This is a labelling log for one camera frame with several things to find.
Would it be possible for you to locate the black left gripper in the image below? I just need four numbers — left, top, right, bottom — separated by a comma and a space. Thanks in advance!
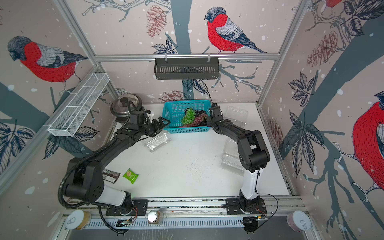
139, 116, 171, 137

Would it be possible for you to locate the red grape bunch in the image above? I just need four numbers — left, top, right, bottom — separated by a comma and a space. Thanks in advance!
192, 114, 208, 127

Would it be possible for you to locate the clear plastic clamshell container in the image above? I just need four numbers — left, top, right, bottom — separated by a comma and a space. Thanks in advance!
145, 131, 172, 153

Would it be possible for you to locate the green grape bunch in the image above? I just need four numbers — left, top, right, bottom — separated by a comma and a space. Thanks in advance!
181, 108, 196, 126

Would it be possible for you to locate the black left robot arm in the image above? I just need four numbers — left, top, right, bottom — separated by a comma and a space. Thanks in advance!
58, 110, 171, 212

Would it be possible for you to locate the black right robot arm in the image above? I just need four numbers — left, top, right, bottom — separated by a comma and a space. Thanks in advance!
208, 103, 271, 214

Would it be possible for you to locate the dark purple grape bunch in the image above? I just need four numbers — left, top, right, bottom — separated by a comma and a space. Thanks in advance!
195, 111, 208, 118

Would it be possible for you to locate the teal plastic basket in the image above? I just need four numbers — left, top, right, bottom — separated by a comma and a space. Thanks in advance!
162, 100, 212, 134

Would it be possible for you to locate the clear clamshell container back right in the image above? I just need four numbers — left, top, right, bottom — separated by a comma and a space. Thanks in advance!
224, 106, 249, 128

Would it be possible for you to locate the stainless steel rice cooker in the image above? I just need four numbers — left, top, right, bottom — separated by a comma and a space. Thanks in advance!
110, 93, 143, 123

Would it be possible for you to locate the clear clamshell container right front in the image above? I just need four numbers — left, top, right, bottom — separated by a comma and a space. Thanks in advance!
221, 138, 245, 176

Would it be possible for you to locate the green snack packet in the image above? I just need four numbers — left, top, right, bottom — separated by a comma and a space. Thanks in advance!
123, 169, 139, 184

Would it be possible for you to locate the brown snack bar wrapper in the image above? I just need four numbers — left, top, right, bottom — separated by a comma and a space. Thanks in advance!
103, 169, 121, 184

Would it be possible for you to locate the small silver round can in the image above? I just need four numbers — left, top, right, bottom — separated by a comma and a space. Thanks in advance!
147, 211, 162, 225

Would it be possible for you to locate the black hanging wire basket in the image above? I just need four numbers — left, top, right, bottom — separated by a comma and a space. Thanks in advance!
154, 58, 220, 80

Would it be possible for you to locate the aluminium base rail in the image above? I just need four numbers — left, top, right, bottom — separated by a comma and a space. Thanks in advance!
59, 194, 307, 230

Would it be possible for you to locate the white wire shelf basket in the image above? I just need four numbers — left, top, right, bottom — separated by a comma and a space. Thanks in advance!
48, 73, 110, 137

